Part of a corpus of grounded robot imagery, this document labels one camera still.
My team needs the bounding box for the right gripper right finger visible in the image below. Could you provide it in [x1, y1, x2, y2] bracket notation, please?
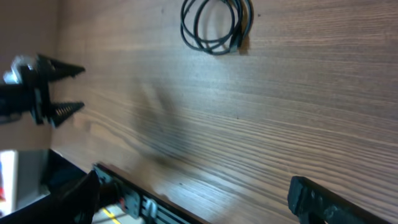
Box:
[287, 176, 389, 224]

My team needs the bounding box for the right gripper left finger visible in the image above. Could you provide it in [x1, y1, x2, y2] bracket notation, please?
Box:
[1, 171, 100, 224]

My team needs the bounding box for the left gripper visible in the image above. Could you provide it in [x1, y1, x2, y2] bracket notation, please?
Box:
[20, 54, 86, 128]

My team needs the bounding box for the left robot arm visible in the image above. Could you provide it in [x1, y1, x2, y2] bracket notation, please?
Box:
[1, 54, 85, 128]

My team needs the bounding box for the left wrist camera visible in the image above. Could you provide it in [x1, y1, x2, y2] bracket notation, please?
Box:
[3, 55, 35, 85]

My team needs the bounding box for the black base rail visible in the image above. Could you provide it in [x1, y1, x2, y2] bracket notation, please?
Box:
[44, 149, 206, 223]

